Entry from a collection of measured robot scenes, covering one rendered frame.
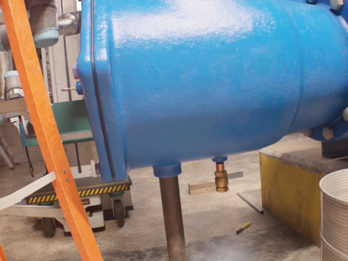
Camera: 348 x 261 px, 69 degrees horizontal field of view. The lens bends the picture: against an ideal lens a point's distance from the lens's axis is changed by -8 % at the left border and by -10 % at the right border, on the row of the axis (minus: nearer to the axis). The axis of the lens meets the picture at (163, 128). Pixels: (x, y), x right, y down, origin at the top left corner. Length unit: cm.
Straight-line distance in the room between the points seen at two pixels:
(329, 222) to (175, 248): 47
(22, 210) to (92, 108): 48
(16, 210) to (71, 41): 148
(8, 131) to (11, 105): 565
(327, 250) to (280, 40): 51
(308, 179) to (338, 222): 82
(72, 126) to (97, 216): 65
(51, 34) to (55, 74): 121
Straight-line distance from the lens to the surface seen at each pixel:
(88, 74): 56
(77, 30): 150
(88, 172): 213
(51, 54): 213
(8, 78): 152
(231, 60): 64
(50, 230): 194
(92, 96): 58
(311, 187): 148
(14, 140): 643
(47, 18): 95
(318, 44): 81
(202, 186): 244
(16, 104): 81
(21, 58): 70
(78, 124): 201
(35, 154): 628
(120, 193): 189
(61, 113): 202
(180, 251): 94
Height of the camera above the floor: 75
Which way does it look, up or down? 4 degrees down
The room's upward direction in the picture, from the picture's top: 7 degrees counter-clockwise
